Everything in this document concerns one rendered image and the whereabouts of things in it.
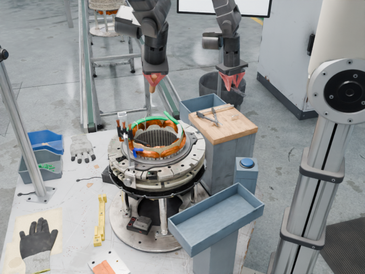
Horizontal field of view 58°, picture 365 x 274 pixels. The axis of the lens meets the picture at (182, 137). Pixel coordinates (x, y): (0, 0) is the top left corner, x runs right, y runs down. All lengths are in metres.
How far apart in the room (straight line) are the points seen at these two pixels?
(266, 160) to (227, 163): 1.58
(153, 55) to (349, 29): 0.44
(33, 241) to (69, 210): 0.18
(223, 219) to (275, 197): 1.60
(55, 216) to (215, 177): 0.63
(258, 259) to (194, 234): 1.28
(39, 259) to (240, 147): 0.79
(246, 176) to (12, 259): 0.82
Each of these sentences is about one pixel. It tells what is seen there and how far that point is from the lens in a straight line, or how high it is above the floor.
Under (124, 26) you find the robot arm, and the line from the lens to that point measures 0.85.
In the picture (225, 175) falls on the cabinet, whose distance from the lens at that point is 1.32.
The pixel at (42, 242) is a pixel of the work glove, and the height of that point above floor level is 0.80.
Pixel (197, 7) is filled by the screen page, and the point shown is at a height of 1.27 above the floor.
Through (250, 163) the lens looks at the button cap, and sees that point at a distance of 1.12.
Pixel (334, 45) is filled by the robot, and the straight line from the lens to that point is 0.71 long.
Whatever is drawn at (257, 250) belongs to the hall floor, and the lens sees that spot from 2.20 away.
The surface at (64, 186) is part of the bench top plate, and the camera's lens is 1.49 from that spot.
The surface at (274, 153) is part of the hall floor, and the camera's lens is 2.95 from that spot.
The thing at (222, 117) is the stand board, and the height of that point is 1.06.
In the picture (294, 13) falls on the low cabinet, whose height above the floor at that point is 0.92.
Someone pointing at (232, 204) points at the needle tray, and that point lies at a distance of 1.00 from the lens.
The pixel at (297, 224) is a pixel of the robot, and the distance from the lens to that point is 1.07.
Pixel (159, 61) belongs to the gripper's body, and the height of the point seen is 1.41.
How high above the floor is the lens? 1.74
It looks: 35 degrees down
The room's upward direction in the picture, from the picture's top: 1 degrees counter-clockwise
